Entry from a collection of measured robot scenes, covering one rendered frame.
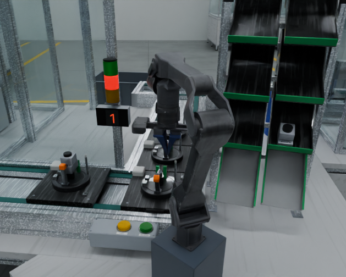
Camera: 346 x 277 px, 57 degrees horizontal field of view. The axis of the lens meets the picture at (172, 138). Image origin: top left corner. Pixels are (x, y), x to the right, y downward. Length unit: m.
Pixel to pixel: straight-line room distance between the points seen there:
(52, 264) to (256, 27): 0.94
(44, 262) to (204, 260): 0.54
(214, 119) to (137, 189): 0.67
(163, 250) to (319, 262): 0.55
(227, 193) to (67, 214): 0.54
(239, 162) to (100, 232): 0.52
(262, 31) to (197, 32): 10.76
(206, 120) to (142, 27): 11.04
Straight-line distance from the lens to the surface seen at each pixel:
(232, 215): 1.26
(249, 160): 1.14
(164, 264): 0.86
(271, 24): 1.00
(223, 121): 0.58
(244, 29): 0.97
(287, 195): 1.14
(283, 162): 1.16
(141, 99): 2.31
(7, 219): 1.25
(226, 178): 1.12
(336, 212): 1.41
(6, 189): 1.42
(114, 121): 1.20
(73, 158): 1.21
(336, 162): 1.79
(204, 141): 0.59
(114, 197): 1.25
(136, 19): 11.56
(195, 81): 0.61
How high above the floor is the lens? 1.64
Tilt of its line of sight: 25 degrees down
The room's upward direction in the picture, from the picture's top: 1 degrees clockwise
